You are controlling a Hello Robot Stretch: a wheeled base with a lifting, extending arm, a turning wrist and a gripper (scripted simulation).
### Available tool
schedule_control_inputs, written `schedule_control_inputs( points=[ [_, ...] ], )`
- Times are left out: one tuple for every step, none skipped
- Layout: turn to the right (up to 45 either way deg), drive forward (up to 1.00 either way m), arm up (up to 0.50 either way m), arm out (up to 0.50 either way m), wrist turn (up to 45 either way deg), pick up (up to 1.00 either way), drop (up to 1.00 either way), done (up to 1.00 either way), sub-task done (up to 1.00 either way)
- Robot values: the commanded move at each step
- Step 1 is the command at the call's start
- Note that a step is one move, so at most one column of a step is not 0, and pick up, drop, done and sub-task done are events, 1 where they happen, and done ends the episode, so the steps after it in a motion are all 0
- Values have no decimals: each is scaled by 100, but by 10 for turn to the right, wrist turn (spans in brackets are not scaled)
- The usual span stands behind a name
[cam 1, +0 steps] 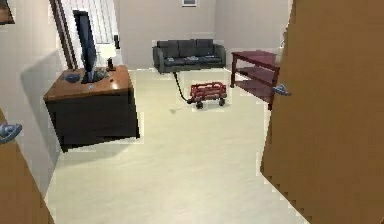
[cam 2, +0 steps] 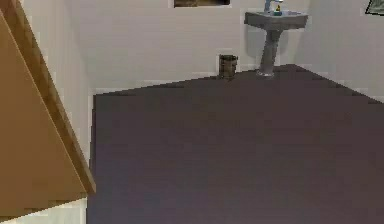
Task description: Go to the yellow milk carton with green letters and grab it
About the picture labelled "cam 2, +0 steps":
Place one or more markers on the dark brown waste bin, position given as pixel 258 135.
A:
pixel 228 66

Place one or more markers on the small yellow green bottle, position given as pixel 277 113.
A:
pixel 277 11

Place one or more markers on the grey pedestal sink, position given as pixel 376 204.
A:
pixel 274 30

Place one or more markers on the brown wooden door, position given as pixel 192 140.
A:
pixel 30 133

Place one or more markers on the green framed wall picture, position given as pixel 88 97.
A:
pixel 376 6

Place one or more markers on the dark framed wall picture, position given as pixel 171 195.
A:
pixel 201 2

